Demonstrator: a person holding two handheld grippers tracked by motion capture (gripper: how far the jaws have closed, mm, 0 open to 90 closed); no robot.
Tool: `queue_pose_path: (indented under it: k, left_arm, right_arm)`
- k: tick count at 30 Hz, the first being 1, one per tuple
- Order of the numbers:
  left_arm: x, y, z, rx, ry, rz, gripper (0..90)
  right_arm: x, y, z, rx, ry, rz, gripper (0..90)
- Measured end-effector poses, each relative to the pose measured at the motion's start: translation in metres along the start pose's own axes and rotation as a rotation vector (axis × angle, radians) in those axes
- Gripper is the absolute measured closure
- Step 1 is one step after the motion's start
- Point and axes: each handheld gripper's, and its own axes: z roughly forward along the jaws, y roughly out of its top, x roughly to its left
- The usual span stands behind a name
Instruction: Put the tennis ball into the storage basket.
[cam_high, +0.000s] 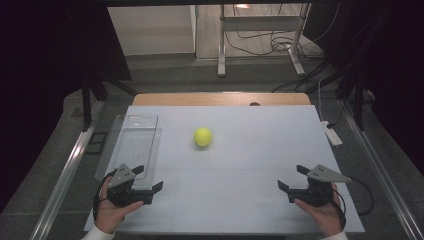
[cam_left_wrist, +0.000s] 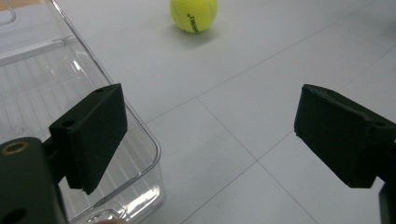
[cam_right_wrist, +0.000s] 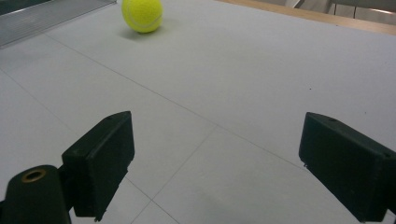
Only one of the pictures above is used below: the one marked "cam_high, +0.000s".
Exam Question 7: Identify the clear plastic container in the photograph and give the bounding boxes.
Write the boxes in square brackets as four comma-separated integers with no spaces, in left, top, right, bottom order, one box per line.
[94,113,163,192]

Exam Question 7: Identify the aluminium rail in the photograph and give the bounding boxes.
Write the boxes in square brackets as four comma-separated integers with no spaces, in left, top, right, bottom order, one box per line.
[29,99,105,240]
[339,99,424,240]

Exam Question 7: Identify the tangle of black floor cables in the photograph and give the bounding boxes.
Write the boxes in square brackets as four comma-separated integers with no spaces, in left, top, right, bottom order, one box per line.
[224,3,331,62]

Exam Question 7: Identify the person's right hand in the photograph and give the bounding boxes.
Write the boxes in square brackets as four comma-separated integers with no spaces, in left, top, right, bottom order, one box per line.
[293,191,346,237]

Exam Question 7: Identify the dark curtain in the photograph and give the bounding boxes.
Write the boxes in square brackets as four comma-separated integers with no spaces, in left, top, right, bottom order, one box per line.
[0,0,132,214]
[302,0,424,168]

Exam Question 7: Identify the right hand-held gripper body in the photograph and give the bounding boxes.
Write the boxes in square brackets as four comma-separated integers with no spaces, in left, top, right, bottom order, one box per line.
[288,163,352,208]

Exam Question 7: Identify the grey metal desk frame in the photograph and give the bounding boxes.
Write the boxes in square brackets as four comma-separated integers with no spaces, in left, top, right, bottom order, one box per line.
[217,3,312,78]

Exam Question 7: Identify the person's left hand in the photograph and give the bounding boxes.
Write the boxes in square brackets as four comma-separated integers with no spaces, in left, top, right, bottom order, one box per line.
[94,176,145,234]

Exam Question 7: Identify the white power strip cable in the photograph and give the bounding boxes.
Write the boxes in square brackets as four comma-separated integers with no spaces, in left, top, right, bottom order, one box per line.
[317,78,326,123]

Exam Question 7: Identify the white table board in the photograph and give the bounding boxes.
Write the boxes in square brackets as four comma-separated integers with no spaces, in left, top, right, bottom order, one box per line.
[83,105,366,234]

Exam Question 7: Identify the yellow tennis ball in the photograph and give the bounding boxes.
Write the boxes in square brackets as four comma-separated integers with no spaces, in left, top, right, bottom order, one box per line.
[193,127,214,148]

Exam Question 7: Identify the wooden table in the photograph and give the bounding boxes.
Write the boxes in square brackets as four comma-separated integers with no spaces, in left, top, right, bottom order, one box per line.
[132,92,312,107]

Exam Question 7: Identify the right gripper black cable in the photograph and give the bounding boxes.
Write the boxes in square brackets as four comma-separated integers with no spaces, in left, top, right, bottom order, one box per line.
[329,175,375,231]

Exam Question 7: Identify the white cabinet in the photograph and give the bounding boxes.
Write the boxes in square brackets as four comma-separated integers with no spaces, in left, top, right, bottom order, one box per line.
[107,4,198,57]

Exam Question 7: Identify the small black floor frame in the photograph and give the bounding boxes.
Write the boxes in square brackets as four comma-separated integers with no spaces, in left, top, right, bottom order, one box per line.
[84,131,109,155]

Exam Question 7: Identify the black plug cable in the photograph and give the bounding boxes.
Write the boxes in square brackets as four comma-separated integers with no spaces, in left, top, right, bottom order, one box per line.
[327,105,345,130]

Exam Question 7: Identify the white power strip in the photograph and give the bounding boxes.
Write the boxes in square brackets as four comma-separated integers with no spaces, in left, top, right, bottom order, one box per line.
[320,120,344,147]

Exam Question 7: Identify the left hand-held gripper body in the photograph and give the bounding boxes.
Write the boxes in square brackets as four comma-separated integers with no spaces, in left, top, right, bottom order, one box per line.
[106,163,155,208]

